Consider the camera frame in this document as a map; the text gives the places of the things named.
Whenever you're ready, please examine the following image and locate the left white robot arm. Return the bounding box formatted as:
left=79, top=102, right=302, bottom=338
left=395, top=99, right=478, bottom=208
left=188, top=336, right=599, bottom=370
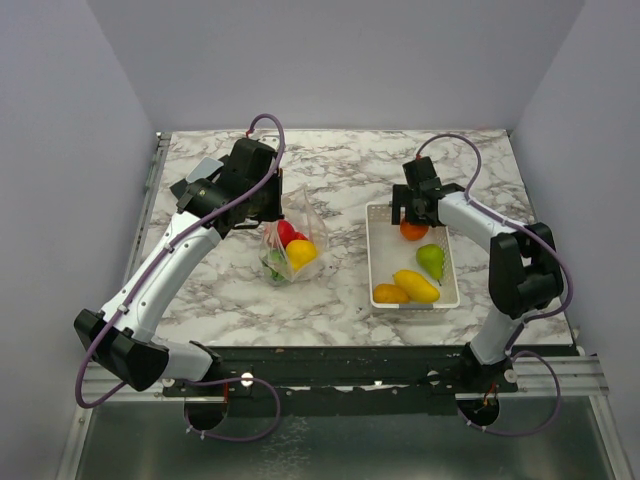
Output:
left=74, top=138, right=282, bottom=395

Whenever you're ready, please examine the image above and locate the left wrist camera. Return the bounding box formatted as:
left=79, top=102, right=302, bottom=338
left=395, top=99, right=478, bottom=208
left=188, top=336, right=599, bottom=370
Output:
left=253, top=132, right=280, bottom=150

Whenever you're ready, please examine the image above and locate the red apple toy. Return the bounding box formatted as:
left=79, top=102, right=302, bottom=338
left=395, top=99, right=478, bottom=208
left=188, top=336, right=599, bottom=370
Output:
left=276, top=220, right=308, bottom=248

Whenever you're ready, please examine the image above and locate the white plastic basket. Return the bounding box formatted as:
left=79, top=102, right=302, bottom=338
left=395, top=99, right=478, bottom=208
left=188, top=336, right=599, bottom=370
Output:
left=365, top=202, right=460, bottom=310

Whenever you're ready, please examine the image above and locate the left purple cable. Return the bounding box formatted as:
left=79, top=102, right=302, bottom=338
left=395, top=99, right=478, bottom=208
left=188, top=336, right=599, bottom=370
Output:
left=74, top=114, right=286, bottom=444

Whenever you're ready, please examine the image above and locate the clear zip top bag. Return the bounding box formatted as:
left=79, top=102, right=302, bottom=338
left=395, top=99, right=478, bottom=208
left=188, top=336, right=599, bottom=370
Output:
left=258, top=185, right=328, bottom=286

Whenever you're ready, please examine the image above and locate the grey plastic box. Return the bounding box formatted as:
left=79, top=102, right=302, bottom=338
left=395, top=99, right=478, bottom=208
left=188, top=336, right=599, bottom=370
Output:
left=185, top=157, right=224, bottom=183

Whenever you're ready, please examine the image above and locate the yellow orange mango toy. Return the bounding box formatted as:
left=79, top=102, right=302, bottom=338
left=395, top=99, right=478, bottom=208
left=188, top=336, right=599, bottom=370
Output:
left=372, top=284, right=411, bottom=304

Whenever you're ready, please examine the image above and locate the aluminium rail frame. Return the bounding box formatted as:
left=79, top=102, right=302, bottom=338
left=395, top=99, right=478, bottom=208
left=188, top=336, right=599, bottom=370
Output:
left=55, top=132, right=172, bottom=479

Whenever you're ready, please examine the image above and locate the green pear toy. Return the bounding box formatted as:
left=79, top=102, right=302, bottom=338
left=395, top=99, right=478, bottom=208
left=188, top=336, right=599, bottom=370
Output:
left=416, top=244, right=445, bottom=284

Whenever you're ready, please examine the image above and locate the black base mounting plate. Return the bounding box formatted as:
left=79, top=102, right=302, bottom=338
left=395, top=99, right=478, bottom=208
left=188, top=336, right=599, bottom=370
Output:
left=163, top=346, right=517, bottom=416

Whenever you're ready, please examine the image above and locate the yellow lemon toy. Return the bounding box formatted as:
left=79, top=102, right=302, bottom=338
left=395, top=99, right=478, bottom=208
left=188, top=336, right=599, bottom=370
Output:
left=393, top=270, right=440, bottom=304

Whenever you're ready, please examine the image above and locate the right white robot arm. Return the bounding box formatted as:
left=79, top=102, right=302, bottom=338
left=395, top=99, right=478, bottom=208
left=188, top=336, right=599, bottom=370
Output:
left=391, top=157, right=564, bottom=391

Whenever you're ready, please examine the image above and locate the orange fruit toy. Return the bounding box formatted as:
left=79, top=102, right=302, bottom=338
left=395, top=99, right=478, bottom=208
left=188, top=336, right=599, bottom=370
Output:
left=399, top=219, right=429, bottom=241

